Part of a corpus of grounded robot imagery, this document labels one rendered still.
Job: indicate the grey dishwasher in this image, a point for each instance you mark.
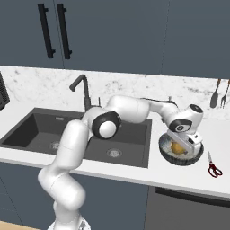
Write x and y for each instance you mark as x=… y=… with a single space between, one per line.
x=185 y=215

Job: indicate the dark grey bowl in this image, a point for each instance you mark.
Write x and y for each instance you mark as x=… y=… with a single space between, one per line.
x=167 y=155

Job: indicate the hanging dark fork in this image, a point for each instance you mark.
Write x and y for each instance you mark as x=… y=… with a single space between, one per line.
x=224 y=97

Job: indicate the yellow-brown potato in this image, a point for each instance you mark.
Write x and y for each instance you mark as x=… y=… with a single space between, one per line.
x=176 y=148

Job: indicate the hanging dark spoon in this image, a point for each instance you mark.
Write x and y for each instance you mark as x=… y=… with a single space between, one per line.
x=214 y=100

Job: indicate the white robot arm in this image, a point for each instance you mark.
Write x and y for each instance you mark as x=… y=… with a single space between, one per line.
x=72 y=143

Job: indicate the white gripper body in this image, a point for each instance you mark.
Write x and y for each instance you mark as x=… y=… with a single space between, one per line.
x=181 y=142

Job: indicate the blue-grey cupboard door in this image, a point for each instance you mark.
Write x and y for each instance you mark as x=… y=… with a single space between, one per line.
x=200 y=36
x=119 y=33
x=18 y=30

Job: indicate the black sink tap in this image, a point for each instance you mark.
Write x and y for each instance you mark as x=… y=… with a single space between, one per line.
x=86 y=90

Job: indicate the dark grey sink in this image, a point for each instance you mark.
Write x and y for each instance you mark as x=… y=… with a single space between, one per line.
x=42 y=131

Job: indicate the blue-grey base cupboards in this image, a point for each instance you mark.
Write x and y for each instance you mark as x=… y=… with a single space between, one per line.
x=119 y=203

